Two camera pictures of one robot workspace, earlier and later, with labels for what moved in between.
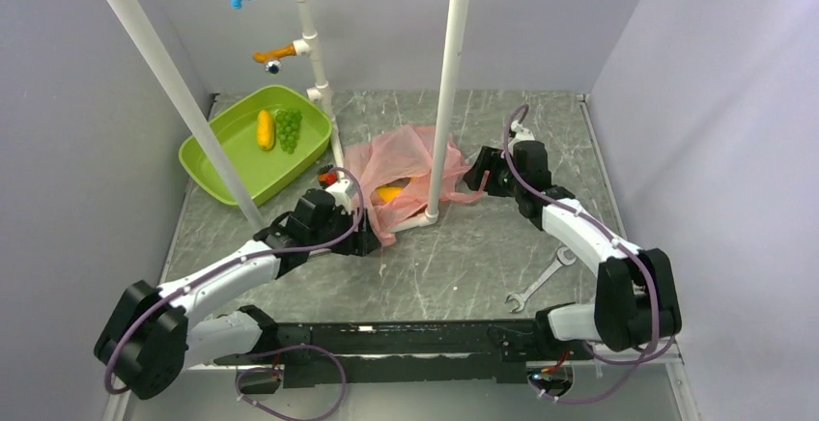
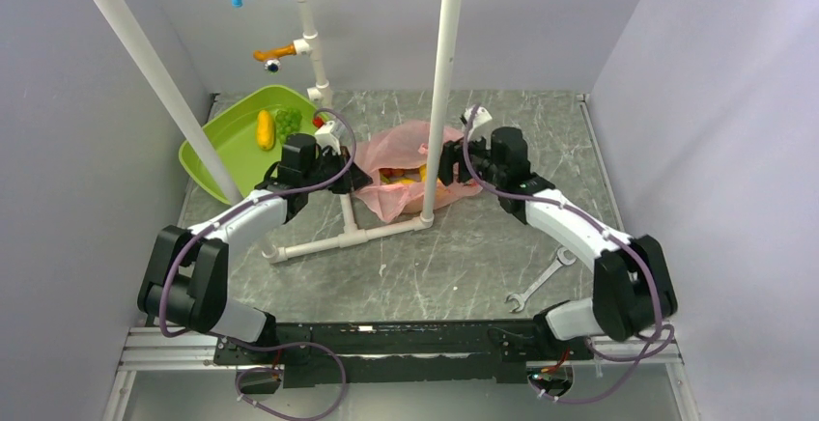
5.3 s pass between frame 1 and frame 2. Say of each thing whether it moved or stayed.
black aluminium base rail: stayed
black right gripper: moved
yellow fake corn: stayed
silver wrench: stayed
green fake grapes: stayed
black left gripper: moved
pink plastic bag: moved
